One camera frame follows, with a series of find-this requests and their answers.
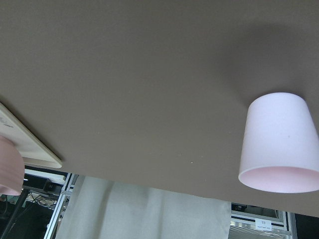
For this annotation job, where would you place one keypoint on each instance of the pink cup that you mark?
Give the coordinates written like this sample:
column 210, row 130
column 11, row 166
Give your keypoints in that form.
column 280, row 150

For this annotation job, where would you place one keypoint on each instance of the cream plastic tray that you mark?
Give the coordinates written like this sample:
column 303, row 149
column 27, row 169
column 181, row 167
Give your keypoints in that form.
column 28, row 145

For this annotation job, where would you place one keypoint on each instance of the pink bowl with ice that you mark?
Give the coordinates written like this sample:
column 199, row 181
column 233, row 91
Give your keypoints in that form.
column 11, row 168

